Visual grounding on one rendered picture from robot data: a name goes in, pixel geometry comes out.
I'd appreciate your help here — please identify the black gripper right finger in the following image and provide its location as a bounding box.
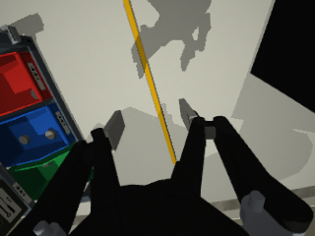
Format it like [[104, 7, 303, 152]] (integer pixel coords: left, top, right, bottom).
[[154, 98, 314, 236]]

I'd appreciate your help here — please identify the grey metal shelf rack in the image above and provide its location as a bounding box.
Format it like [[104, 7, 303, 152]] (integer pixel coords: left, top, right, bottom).
[[0, 25, 91, 216]]

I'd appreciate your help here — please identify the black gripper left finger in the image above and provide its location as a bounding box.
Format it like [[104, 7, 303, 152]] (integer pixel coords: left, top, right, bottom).
[[8, 110, 125, 236]]

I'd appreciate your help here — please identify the grey round disc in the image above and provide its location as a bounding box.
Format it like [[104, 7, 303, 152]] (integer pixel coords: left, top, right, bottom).
[[19, 135, 31, 145], [31, 90, 37, 99], [45, 130, 57, 140]]

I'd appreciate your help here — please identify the red open bin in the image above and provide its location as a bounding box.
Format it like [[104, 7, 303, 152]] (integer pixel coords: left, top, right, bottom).
[[0, 52, 52, 116]]

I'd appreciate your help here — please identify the yellow vertical bar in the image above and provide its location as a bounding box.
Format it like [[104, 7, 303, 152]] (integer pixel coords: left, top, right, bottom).
[[123, 0, 176, 164]]

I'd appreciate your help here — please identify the blue bin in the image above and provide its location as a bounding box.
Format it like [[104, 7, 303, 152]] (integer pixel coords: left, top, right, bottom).
[[0, 102, 76, 167]]

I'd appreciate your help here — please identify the green open bin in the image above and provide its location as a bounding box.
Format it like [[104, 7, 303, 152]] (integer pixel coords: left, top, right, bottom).
[[8, 144, 73, 201]]

